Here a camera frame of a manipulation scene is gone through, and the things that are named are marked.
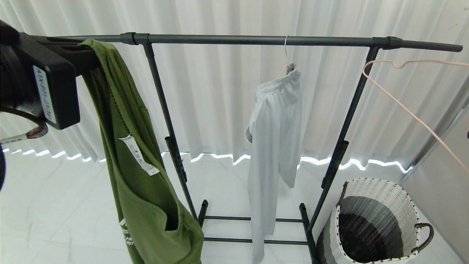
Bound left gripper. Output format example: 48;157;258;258
0;20;81;129

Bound green garment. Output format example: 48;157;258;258
79;38;204;264

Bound pale grey shorts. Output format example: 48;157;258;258
245;66;303;264

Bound pink clothes hanger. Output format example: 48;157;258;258
277;36;295;79
362;59;469;175

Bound black clothes rack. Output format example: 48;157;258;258
37;32;463;264

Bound white laundry basket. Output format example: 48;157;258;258
317;178;435;264

